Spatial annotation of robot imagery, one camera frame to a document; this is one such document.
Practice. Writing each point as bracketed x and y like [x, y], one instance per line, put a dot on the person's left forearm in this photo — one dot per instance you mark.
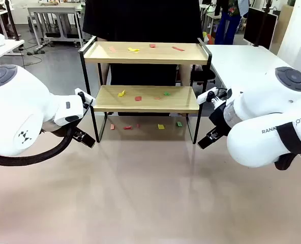
[185, 75]

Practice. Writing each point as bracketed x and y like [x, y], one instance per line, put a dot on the green paper scrap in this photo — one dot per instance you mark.
[166, 93]
[179, 124]

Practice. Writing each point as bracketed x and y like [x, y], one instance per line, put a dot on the grey floor power strip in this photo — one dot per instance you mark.
[36, 52]

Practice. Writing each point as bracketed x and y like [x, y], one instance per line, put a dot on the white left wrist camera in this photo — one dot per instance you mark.
[89, 99]

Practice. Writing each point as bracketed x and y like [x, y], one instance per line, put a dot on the black tripod pole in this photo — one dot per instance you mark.
[12, 20]

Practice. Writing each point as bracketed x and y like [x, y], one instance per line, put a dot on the long red paper strip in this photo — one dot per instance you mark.
[178, 48]

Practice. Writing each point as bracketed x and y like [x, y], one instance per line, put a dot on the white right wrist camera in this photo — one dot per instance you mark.
[204, 96]

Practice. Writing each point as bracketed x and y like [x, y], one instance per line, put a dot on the large white curved desk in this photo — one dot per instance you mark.
[237, 61]

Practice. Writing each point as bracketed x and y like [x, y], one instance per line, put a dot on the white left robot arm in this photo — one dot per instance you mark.
[18, 114]

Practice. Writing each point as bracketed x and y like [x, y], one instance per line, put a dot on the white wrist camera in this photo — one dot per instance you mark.
[204, 96]
[89, 99]

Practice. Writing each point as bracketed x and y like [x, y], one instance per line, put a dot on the yellow paper scrap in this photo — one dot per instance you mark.
[121, 94]
[161, 126]
[134, 49]

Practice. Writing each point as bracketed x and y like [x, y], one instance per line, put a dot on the black computer monitor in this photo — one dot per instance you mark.
[249, 28]

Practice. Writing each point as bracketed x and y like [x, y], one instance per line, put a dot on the black clamp pole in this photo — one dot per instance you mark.
[263, 23]

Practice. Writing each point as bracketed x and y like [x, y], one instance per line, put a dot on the brown cardboard panel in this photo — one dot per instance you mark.
[284, 23]

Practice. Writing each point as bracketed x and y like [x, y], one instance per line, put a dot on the grey metal workbench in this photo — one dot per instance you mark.
[51, 10]

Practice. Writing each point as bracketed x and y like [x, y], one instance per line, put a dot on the person in black shirt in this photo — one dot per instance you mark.
[140, 23]

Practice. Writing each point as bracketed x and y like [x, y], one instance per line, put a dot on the black office chair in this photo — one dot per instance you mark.
[206, 75]

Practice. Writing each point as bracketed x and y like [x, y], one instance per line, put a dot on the person in blue trousers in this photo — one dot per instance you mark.
[226, 28]

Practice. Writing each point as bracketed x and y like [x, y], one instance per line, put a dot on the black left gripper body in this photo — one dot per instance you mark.
[79, 134]

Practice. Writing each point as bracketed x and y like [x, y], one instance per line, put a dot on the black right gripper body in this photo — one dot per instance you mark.
[220, 122]

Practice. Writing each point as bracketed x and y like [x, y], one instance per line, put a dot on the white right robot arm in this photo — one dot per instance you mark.
[262, 106]

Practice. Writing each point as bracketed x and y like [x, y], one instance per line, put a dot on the two-tier wooden black-frame shelf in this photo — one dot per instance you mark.
[145, 54]

